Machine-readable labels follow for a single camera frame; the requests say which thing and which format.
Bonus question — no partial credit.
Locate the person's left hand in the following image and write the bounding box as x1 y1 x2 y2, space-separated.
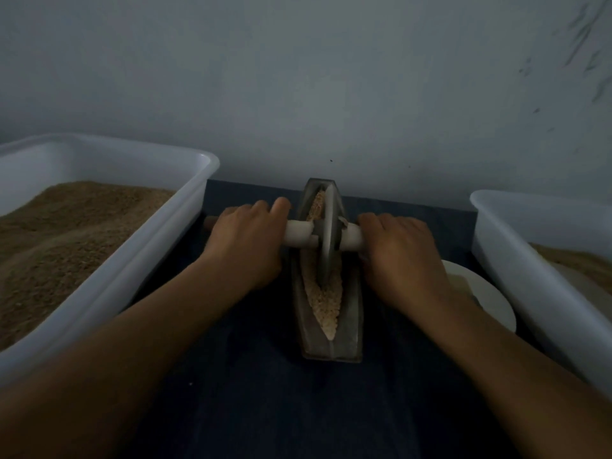
199 196 292 293

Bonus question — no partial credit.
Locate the person's right hand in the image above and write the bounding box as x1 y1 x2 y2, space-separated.
358 213 453 307

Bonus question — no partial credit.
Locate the metal grinding wheel with handle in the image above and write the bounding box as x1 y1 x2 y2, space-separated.
203 184 365 288

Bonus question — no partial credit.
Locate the boat-shaped metal grinding trough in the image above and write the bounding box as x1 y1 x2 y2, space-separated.
291 178 365 362

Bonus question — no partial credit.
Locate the large brown grain heap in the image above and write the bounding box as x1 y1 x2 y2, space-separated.
530 244 612 293
0 181 177 352

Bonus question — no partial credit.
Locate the person's left forearm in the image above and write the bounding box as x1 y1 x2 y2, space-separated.
0 266 254 459

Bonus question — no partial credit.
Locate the person's right forearm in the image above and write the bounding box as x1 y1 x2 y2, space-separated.
411 282 612 459

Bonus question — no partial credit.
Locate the white round plate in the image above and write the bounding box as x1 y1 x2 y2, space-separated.
442 259 518 333

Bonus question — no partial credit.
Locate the white plastic tub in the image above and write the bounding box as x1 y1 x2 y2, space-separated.
0 133 221 388
469 190 612 396

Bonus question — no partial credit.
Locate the dark blue table cloth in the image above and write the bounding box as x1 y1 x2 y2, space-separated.
119 179 527 459

